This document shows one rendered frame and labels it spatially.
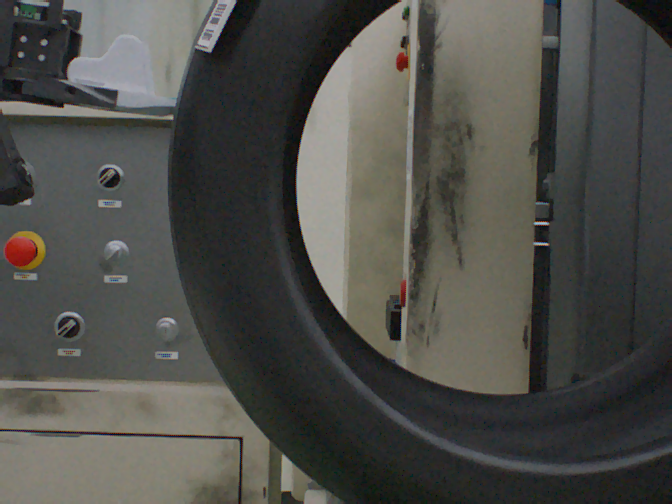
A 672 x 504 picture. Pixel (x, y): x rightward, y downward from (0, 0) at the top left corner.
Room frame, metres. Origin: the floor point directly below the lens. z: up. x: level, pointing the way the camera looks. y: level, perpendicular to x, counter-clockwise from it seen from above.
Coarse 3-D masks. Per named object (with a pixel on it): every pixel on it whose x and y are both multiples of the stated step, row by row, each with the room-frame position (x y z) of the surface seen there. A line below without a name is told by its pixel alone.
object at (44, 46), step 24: (0, 0) 0.97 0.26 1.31; (48, 0) 0.97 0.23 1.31; (0, 24) 0.97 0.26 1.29; (24, 24) 0.98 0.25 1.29; (48, 24) 0.97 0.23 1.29; (72, 24) 1.01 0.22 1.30; (0, 48) 0.97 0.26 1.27; (24, 48) 0.98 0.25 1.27; (48, 48) 0.98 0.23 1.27; (72, 48) 1.03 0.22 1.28; (0, 72) 0.98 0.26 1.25; (24, 72) 0.97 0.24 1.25; (48, 72) 0.98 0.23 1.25; (0, 96) 0.98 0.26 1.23; (24, 96) 0.97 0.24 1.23
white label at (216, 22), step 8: (224, 0) 0.91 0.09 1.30; (232, 0) 0.89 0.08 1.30; (216, 8) 0.92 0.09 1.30; (224, 8) 0.90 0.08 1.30; (232, 8) 0.89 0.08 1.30; (216, 16) 0.91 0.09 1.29; (224, 16) 0.89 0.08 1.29; (208, 24) 0.92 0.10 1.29; (216, 24) 0.90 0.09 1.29; (224, 24) 0.89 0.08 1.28; (208, 32) 0.91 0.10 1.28; (216, 32) 0.89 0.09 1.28; (200, 40) 0.92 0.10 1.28; (208, 40) 0.90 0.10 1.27; (216, 40) 0.89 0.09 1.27; (200, 48) 0.91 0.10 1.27; (208, 48) 0.89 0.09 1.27
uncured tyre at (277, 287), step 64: (256, 0) 0.90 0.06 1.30; (320, 0) 0.89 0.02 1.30; (384, 0) 1.16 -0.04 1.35; (640, 0) 1.16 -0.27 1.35; (192, 64) 0.93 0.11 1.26; (256, 64) 0.89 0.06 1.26; (320, 64) 1.16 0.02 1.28; (192, 128) 0.91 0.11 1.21; (256, 128) 0.89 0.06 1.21; (192, 192) 0.91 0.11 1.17; (256, 192) 0.89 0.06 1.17; (192, 256) 0.92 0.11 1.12; (256, 256) 0.89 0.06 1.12; (256, 320) 0.89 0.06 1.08; (320, 320) 1.16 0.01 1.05; (256, 384) 0.91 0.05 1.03; (320, 384) 0.89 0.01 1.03; (384, 384) 1.16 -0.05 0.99; (576, 384) 1.18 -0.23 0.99; (640, 384) 1.16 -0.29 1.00; (320, 448) 0.90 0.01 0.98; (384, 448) 0.89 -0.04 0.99; (448, 448) 0.88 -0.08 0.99; (512, 448) 1.16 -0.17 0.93; (576, 448) 1.15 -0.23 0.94; (640, 448) 0.90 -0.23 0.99
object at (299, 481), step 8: (296, 472) 1.26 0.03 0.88; (296, 480) 1.26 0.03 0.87; (304, 480) 1.26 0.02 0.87; (312, 480) 1.26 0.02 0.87; (296, 488) 1.26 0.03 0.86; (304, 488) 1.26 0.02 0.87; (312, 488) 1.26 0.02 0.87; (320, 488) 1.26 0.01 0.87; (296, 496) 1.26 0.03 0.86; (304, 496) 1.26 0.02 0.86
